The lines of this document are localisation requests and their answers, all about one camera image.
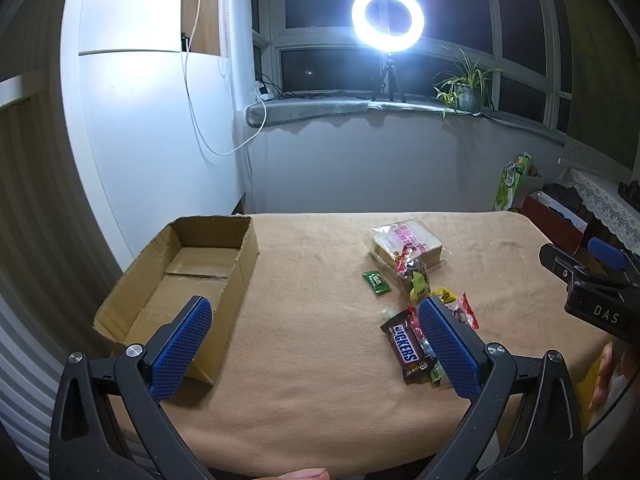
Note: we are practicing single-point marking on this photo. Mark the person's right hand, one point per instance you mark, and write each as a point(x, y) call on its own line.
point(611, 375)

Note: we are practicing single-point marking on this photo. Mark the yellow-green candy packet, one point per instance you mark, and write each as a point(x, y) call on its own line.
point(421, 287)

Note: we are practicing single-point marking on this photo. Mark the yellow wrapped candy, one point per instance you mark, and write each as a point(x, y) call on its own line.
point(444, 295)

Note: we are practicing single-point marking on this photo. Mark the small green candy packet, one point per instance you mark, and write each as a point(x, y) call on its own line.
point(376, 282)

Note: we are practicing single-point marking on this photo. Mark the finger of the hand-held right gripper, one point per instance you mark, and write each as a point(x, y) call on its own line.
point(607, 254)
point(562, 265)

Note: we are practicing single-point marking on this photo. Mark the white power strip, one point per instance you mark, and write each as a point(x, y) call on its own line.
point(262, 92)

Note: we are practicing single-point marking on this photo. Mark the white cabinet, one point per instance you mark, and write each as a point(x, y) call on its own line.
point(150, 135)

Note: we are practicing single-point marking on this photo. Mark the green carton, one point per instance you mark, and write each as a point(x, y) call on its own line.
point(510, 182)

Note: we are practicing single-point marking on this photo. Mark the sliced bread packet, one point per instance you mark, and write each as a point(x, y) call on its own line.
point(405, 237)

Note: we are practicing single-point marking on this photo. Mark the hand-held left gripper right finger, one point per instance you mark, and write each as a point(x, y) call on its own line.
point(447, 347)

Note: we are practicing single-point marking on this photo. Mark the brown chocolate bar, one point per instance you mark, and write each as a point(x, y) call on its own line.
point(406, 347)

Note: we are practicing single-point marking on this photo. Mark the red box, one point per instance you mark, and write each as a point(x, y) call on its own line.
point(550, 222)

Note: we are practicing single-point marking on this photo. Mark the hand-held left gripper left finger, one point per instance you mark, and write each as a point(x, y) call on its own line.
point(180, 345)

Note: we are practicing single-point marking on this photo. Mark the red clear snack packet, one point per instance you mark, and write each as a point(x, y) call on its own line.
point(467, 312)

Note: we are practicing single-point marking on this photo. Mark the cardboard box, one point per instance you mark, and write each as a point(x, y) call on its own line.
point(195, 275)

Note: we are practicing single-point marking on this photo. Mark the black tripod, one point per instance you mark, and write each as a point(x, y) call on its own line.
point(387, 77)

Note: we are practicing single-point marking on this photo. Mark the white lace cloth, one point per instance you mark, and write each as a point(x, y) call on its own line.
point(605, 200)

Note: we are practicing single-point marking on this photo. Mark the person's left hand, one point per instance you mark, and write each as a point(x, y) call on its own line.
point(305, 474)

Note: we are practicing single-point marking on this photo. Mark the grey windowsill cover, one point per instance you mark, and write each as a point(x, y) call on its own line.
point(310, 110)

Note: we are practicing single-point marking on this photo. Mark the yellow cloth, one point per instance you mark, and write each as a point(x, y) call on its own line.
point(590, 385)

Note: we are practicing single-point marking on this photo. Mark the potted spider plant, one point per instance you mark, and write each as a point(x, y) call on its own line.
point(465, 87)

